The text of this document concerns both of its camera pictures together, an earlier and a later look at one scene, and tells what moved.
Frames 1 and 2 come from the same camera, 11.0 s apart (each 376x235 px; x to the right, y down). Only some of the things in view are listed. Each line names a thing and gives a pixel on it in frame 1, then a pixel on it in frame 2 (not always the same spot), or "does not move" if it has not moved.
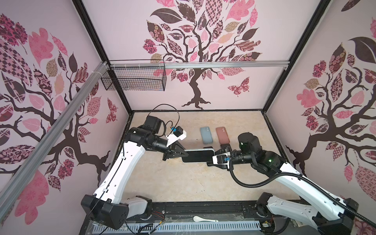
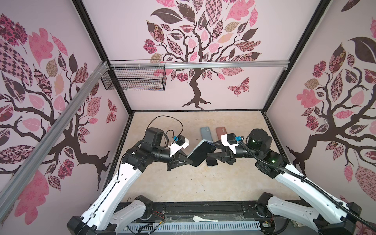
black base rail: (208, 210) does not move
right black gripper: (222, 151) -> (228, 157)
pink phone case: (222, 134) does not move
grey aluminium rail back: (201, 64) does not move
